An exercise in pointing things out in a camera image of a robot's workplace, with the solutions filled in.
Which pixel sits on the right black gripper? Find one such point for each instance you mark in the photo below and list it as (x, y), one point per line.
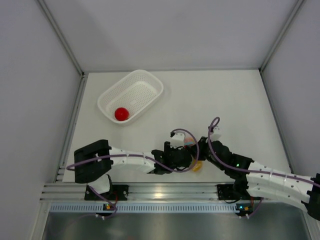
(203, 142)

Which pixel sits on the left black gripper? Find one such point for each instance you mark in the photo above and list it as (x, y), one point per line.
(168, 149)

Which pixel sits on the clear zip top bag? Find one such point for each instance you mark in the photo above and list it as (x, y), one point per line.
(193, 162)

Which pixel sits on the orange fake food piece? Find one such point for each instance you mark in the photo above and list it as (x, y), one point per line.
(197, 167)

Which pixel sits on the orange red fake tomato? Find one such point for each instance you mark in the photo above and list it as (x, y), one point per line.
(189, 141)

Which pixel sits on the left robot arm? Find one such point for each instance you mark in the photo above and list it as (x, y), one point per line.
(93, 162)

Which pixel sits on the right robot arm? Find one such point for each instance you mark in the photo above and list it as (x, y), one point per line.
(252, 179)

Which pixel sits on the white perforated plastic basket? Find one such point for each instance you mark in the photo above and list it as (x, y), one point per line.
(137, 92)

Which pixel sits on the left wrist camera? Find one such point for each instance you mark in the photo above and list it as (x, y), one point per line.
(177, 139)

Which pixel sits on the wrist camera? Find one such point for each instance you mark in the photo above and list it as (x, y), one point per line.
(177, 139)
(215, 133)

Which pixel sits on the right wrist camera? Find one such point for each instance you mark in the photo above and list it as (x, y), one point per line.
(215, 133)

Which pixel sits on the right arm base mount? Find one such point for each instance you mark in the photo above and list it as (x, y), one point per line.
(232, 192)

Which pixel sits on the slotted cable duct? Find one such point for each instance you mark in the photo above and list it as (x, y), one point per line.
(101, 208)

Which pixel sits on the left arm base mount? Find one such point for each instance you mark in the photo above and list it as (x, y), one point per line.
(117, 192)

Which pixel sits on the aluminium mounting rail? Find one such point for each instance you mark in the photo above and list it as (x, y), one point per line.
(198, 186)

